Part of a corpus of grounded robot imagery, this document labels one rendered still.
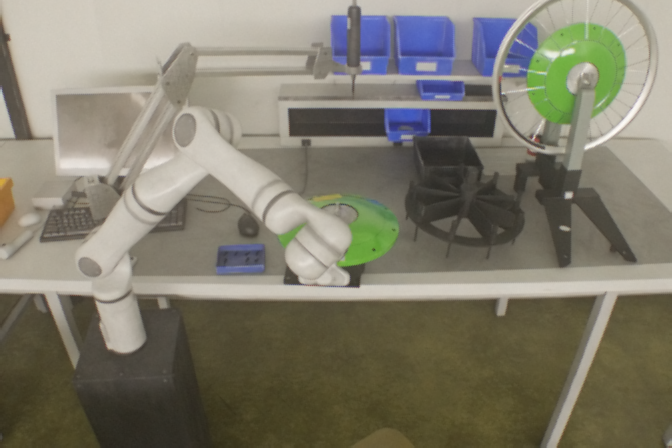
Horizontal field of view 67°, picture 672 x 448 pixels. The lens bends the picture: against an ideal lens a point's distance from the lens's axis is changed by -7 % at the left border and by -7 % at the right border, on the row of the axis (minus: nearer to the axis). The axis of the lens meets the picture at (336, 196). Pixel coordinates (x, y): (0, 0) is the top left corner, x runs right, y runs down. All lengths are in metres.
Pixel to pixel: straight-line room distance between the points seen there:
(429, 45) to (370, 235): 1.01
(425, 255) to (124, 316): 0.81
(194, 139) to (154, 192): 0.17
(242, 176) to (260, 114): 1.38
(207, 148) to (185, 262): 0.68
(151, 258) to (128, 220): 0.49
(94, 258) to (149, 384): 0.35
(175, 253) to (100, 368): 0.40
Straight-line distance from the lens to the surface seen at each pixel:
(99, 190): 1.44
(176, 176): 1.06
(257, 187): 0.85
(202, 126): 0.94
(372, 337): 2.57
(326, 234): 0.78
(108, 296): 1.30
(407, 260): 1.52
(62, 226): 1.80
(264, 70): 1.43
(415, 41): 2.12
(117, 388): 1.41
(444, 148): 2.02
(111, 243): 1.17
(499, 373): 2.51
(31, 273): 1.68
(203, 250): 1.59
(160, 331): 1.46
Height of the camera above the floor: 1.84
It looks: 31 degrees down
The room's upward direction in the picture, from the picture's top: straight up
